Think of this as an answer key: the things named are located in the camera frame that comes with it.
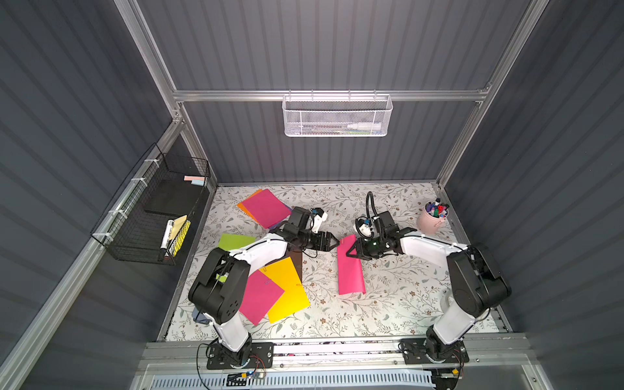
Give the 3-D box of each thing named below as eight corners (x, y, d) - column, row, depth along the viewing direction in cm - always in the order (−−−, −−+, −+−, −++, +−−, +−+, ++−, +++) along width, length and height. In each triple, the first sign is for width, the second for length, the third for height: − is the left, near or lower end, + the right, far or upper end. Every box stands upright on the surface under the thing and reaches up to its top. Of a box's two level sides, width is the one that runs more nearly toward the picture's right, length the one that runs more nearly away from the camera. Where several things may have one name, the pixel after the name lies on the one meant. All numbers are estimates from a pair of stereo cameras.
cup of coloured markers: (418, 236, 104) (430, 216, 93) (413, 219, 109) (424, 198, 98) (438, 236, 104) (452, 216, 93) (432, 219, 109) (444, 198, 98)
